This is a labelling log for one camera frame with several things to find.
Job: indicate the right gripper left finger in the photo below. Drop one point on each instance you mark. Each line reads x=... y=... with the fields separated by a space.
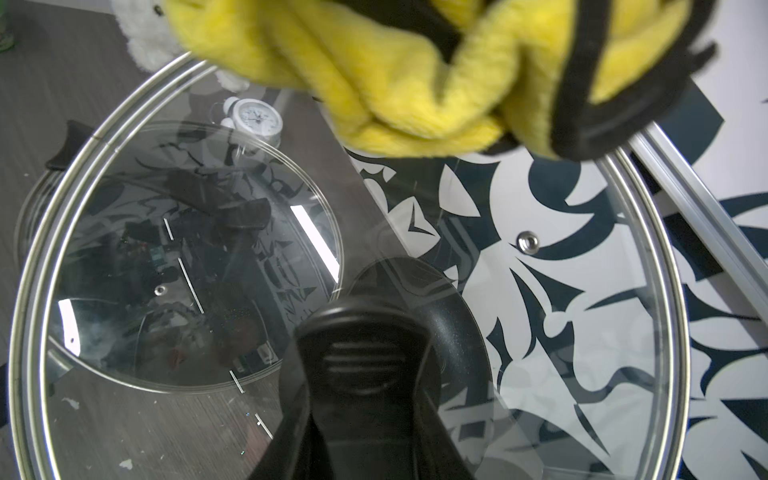
x=291 y=453

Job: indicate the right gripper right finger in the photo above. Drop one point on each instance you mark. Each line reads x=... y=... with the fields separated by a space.
x=435 y=455

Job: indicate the large glass pot lid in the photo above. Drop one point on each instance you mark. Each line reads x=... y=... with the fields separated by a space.
x=181 y=260

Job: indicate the small glass pan lid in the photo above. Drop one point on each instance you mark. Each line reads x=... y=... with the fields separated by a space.
x=565 y=267

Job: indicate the yellow cleaning cloth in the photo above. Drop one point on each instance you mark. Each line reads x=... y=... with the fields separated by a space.
x=565 y=79

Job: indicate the green round container lid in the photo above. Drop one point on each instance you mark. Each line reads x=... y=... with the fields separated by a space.
x=7 y=39

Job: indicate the small black frying pan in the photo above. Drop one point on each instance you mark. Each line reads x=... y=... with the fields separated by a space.
x=466 y=402

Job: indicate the small white alarm clock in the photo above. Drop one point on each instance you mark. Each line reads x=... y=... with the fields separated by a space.
x=253 y=117

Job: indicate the white teddy bear pink shirt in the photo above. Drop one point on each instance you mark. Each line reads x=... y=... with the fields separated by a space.
x=150 y=40

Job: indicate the aluminium frame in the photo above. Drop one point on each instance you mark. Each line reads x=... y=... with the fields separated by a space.
x=705 y=215

